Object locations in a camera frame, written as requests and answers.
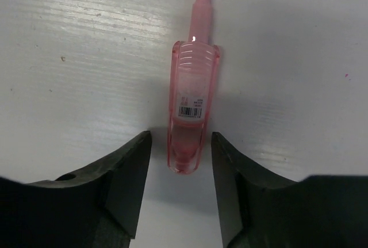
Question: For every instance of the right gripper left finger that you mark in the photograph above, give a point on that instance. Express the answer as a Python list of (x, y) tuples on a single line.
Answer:
[(95, 206)]

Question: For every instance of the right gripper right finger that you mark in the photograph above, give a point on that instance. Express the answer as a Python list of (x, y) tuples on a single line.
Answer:
[(259, 208)]

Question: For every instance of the pink highlighter pen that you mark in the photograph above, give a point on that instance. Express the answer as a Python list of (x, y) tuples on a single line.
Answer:
[(194, 65)]

